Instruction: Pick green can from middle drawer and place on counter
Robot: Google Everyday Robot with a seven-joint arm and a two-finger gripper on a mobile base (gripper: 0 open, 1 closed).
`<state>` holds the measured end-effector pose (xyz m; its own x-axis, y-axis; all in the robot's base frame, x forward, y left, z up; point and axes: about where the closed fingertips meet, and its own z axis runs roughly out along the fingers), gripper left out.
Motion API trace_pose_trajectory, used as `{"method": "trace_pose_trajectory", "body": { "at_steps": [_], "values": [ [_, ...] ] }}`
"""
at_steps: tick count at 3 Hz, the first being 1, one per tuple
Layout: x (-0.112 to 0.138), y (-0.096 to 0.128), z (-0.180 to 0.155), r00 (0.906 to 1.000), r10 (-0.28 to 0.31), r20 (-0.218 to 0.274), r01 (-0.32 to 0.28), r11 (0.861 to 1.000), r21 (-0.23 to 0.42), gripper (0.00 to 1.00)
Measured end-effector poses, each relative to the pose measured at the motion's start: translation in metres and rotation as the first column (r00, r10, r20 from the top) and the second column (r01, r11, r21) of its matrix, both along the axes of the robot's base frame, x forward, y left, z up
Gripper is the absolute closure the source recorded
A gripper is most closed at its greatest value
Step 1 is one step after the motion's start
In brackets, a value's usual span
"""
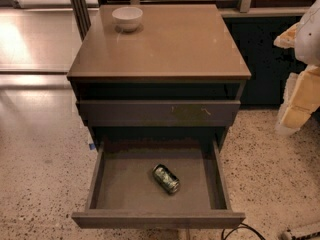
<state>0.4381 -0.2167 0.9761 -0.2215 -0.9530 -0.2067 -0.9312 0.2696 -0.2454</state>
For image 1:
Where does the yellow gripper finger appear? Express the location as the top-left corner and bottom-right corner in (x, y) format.
(274, 23), (298, 49)
(275, 65), (320, 136)

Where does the green soda can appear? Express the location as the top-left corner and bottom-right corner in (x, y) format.
(152, 164), (180, 195)

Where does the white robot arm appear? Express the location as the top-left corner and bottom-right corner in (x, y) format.
(274, 0), (320, 136)

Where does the brown drawer cabinet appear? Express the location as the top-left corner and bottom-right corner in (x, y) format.
(67, 5), (251, 144)

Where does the open middle drawer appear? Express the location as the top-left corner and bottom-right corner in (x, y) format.
(72, 141), (245, 229)

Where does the closed top drawer front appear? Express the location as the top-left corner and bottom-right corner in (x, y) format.
(77, 100), (240, 127)

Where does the white power strip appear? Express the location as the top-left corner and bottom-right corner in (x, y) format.
(281, 222), (320, 240)

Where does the white ceramic bowl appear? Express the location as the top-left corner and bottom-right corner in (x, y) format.
(112, 6), (143, 32)

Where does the blue tape piece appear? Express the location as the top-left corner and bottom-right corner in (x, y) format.
(89, 143), (96, 150)

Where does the dark low wall cabinet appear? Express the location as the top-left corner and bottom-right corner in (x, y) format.
(224, 16), (306, 107)

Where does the black floor cable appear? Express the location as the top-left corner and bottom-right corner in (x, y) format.
(220, 222), (267, 240)

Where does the metal window frame post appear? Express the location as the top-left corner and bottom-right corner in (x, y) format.
(70, 0), (91, 40)

